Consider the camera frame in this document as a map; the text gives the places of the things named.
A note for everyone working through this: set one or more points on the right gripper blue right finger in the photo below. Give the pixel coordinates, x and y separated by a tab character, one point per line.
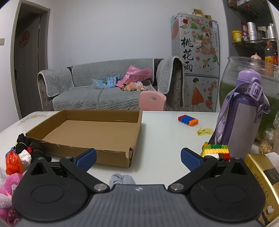
191	159

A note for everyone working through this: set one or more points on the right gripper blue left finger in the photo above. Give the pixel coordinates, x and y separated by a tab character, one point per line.
86	160

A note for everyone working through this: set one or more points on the grey sock bundle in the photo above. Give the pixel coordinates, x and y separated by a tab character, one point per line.
117	178

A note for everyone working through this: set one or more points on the small white sock bundle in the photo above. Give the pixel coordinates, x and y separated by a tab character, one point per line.
25	158

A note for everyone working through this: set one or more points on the black sock bundle red band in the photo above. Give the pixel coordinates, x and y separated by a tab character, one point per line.
34	149

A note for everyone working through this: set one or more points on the orange plastic bundle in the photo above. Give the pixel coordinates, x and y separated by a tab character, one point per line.
13	164

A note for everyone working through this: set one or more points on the pink fuzzy sock bundle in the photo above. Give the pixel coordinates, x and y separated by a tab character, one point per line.
8	186

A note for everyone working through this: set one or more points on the multicolour block stack near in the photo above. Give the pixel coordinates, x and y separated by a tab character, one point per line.
221	152

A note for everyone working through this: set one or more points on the yellow plastic clip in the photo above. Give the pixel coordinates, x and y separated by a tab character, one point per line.
205	131

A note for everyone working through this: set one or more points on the brown cardboard box tray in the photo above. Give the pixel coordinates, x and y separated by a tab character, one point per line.
112	133

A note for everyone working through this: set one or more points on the multicolour block strip far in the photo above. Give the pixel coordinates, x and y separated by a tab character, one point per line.
188	120

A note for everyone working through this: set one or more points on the purple water bottle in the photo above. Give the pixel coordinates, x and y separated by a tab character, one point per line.
241	114

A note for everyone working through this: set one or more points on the gold tissue box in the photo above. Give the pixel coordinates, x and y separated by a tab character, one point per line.
265	170

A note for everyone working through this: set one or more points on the pink plastic child chair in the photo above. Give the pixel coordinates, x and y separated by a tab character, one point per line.
152	101

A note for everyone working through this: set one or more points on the blue toy castle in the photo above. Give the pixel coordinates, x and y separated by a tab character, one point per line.
109	82

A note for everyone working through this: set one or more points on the grey covered sofa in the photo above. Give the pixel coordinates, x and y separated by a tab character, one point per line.
72	88

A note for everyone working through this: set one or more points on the plush toys pile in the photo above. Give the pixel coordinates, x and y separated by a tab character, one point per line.
134	86

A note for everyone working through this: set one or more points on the pink plastic bag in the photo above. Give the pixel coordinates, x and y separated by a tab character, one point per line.
134	74

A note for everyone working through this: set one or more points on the glass fish bowl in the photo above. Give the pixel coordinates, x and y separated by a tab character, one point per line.
269	74

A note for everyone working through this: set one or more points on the decorated silver refrigerator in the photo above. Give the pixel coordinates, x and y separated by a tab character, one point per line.
196	41

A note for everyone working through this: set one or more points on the orange drink bottle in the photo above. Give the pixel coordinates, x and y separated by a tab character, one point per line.
269	53

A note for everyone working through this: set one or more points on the yellow jar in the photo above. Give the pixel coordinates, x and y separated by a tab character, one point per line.
237	36

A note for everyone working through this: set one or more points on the grey shelf cabinet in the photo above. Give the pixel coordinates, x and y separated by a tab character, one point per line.
257	23

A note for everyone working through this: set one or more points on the dark grey door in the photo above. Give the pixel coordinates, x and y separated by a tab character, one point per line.
29	54

